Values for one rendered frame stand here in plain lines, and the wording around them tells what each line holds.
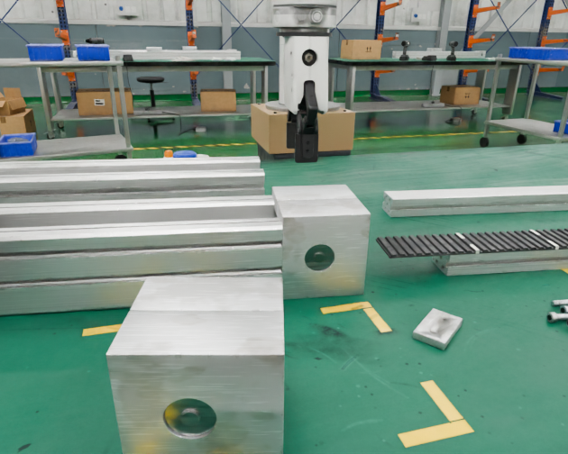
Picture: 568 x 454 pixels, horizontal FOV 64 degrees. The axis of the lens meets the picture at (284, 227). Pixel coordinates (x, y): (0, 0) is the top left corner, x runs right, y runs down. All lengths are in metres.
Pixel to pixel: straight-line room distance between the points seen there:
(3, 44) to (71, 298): 8.00
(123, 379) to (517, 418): 0.28
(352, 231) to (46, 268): 0.30
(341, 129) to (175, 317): 0.89
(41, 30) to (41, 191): 7.66
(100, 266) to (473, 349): 0.36
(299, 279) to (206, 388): 0.23
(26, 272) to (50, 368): 0.11
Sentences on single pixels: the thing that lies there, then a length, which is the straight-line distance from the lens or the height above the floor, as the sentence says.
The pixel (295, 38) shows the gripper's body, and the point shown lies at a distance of 0.62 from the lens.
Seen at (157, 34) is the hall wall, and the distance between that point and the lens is 8.17.
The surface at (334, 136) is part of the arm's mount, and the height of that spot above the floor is 0.82.
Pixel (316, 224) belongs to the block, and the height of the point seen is 0.87.
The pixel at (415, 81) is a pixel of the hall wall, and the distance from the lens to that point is 9.51.
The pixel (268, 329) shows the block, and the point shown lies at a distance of 0.29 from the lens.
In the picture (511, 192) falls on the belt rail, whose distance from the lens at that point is 0.83.
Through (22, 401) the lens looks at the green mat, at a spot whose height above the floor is 0.78.
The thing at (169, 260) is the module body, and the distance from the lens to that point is 0.47.
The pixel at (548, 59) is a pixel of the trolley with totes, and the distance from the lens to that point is 4.77.
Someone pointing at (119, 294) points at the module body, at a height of 0.80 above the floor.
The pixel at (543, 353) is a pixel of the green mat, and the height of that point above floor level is 0.78.
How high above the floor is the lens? 1.04
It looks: 23 degrees down
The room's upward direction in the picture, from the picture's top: 1 degrees clockwise
